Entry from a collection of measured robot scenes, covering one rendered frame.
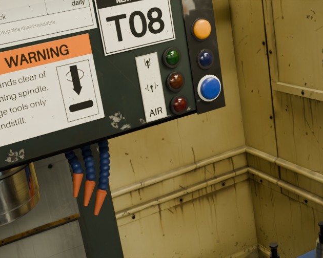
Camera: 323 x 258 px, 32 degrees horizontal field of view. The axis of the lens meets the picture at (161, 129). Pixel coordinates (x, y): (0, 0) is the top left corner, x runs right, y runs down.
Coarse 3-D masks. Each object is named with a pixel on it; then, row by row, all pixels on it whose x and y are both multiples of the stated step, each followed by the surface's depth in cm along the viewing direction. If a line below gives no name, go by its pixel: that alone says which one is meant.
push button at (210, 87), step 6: (210, 78) 75; (204, 84) 74; (210, 84) 75; (216, 84) 75; (204, 90) 74; (210, 90) 75; (216, 90) 75; (204, 96) 75; (210, 96) 75; (216, 96) 76
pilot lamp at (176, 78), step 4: (172, 76) 72; (176, 76) 72; (180, 76) 73; (172, 80) 72; (176, 80) 72; (180, 80) 73; (172, 84) 72; (176, 84) 73; (180, 84) 73; (176, 88) 73
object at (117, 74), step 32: (96, 32) 67; (96, 64) 68; (128, 64) 70; (160, 64) 72; (128, 96) 71; (192, 96) 75; (64, 128) 68; (96, 128) 70; (128, 128) 72; (0, 160) 65; (32, 160) 67
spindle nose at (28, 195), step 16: (0, 176) 78; (16, 176) 80; (32, 176) 84; (0, 192) 79; (16, 192) 80; (32, 192) 84; (0, 208) 79; (16, 208) 81; (32, 208) 84; (0, 224) 80
